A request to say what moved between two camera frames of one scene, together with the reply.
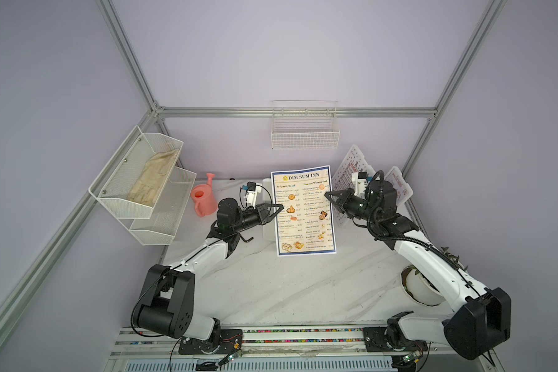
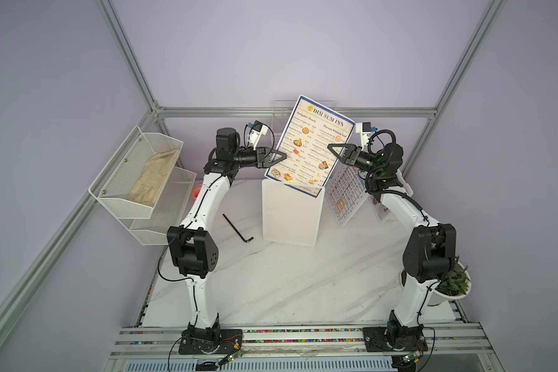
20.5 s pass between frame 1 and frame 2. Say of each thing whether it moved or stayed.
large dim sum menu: moved
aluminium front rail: stayed
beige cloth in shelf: stayed
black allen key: stayed
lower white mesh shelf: stayed
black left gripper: moved
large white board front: stayed
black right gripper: moved
